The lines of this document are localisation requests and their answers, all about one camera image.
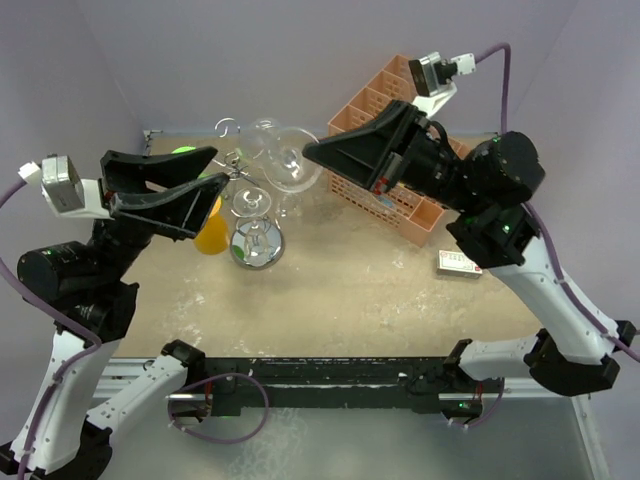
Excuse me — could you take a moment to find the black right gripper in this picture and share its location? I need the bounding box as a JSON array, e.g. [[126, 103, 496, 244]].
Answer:
[[303, 97, 481, 212]]

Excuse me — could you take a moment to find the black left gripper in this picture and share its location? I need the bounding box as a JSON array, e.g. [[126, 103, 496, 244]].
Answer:
[[91, 146, 229, 282]]

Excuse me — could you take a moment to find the green plastic goblet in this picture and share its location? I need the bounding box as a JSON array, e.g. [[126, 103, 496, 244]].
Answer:
[[171, 145, 212, 178]]

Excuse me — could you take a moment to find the orange plastic goblet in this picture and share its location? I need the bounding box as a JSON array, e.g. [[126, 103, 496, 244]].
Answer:
[[193, 197, 230, 255]]

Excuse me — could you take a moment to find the clear wine glass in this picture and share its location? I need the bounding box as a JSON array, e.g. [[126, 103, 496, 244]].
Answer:
[[275, 192, 303, 218], [263, 127, 322, 194], [230, 186, 284, 270]]

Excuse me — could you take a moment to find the pink tinted wine glass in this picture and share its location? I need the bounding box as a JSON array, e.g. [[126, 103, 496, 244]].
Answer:
[[236, 118, 281, 161]]

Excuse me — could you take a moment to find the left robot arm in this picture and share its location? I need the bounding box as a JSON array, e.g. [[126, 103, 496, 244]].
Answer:
[[1, 146, 230, 479]]

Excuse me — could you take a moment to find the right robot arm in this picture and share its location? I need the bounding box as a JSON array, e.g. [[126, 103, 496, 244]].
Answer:
[[303, 100, 637, 397]]

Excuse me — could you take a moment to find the orange plastic file organizer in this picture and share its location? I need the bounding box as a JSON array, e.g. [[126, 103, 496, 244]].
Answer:
[[328, 55, 444, 247]]

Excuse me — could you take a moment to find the white card box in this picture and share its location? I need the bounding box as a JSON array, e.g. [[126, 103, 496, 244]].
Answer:
[[436, 250, 483, 279]]

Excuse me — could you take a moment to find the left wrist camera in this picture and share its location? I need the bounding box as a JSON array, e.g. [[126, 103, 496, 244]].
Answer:
[[18, 155, 110, 219]]

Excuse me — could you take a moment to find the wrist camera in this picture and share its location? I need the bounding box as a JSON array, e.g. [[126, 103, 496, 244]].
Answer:
[[408, 52, 476, 118], [18, 155, 110, 219]]

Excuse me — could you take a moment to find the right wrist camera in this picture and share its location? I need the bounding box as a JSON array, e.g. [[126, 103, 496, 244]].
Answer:
[[408, 52, 476, 118]]

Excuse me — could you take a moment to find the silver wire wine glass rack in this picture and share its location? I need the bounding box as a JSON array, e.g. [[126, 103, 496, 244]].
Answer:
[[217, 118, 285, 271]]

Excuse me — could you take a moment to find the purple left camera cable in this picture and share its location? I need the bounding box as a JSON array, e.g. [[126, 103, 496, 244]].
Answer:
[[0, 177, 104, 476]]

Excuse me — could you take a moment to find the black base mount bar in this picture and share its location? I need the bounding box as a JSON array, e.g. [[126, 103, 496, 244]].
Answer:
[[203, 357, 484, 421]]

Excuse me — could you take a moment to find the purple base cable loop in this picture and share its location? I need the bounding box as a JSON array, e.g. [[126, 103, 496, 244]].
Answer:
[[167, 372, 274, 446]]

